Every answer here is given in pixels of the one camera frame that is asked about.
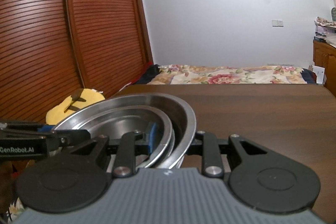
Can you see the wooden sideboard cabinet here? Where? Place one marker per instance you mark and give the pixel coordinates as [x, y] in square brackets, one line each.
[325, 56]

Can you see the white paper box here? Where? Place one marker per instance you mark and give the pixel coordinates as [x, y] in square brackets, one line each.
[319, 74]

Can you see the wooden door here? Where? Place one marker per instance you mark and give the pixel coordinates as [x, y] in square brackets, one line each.
[143, 29]

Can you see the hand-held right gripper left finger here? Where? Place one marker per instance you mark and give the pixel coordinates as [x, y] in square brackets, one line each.
[153, 137]

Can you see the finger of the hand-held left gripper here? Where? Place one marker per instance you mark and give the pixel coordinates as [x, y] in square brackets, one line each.
[68, 138]
[46, 129]

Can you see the small grey fan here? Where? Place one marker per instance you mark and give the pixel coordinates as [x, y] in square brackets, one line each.
[334, 14]

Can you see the white wall switch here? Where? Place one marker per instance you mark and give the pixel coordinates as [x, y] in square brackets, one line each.
[277, 23]

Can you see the floral blanket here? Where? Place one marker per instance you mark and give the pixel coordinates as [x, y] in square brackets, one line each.
[223, 77]

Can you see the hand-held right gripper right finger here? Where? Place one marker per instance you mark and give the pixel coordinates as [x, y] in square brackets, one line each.
[210, 150]

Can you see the person's left forearm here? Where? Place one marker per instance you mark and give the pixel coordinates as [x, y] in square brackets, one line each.
[5, 182]

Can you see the large steel bowl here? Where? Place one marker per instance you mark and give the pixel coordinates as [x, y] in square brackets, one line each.
[183, 119]

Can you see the shallow steel bowl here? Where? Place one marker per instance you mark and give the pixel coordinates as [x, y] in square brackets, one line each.
[118, 123]

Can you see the dark cloth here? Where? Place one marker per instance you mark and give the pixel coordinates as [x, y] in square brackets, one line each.
[147, 74]

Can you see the wooden louvered wardrobe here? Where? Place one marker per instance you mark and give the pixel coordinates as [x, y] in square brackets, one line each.
[52, 29]

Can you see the yellow plush toy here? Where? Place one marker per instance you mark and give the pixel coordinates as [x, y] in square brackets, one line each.
[89, 96]

